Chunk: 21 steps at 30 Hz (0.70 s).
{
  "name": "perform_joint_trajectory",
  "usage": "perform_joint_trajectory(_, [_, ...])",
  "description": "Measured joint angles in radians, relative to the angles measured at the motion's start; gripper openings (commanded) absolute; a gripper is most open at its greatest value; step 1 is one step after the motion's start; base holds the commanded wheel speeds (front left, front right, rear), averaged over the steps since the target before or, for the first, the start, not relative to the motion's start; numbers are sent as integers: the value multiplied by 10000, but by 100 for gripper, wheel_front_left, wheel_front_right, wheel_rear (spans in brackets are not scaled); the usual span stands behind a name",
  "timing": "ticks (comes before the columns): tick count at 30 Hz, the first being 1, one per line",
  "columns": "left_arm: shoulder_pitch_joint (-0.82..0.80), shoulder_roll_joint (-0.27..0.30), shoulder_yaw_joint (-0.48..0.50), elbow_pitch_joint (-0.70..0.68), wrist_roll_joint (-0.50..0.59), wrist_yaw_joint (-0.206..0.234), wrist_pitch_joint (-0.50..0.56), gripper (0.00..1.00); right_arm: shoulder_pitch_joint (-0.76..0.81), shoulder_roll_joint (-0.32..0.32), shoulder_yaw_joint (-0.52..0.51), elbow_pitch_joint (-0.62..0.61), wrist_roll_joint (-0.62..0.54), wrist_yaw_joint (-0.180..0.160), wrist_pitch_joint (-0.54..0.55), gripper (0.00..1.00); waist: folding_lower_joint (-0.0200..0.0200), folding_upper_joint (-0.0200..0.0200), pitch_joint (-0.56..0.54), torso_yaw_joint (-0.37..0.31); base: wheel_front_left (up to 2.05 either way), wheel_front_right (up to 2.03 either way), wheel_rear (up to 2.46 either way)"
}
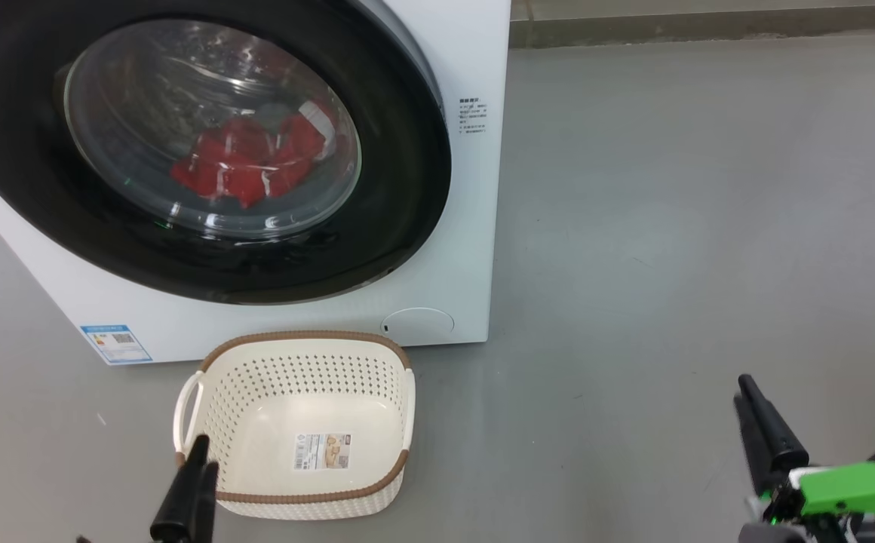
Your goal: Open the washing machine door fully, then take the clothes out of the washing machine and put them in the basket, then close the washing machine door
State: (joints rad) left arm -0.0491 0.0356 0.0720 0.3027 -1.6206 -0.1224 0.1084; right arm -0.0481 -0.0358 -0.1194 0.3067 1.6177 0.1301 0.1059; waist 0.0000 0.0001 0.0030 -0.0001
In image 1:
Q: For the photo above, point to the round drain filter cover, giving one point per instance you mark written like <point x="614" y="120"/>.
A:
<point x="419" y="326"/>

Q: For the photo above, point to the cream basket with brown rim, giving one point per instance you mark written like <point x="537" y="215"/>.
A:
<point x="302" y="392"/>

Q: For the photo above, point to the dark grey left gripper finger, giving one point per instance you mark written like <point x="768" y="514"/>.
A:
<point x="210" y="490"/>
<point x="181" y="501"/>

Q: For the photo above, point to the small printed text sticker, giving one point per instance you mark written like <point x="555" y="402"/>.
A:
<point x="473" y="115"/>

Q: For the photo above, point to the red garment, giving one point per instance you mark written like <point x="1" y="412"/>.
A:
<point x="241" y="166"/>

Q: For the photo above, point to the black-rimmed glass washer door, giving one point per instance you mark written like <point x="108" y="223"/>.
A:
<point x="392" y="166"/>

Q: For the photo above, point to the white front-load washing machine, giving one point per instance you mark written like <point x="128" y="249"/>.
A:
<point x="452" y="226"/>

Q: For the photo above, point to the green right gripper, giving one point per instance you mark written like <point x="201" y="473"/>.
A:
<point x="860" y="490"/>

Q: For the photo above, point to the printed product label with barcode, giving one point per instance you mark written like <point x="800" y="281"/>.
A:
<point x="323" y="451"/>

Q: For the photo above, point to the blue energy label sticker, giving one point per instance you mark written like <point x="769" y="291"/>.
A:
<point x="117" y="345"/>

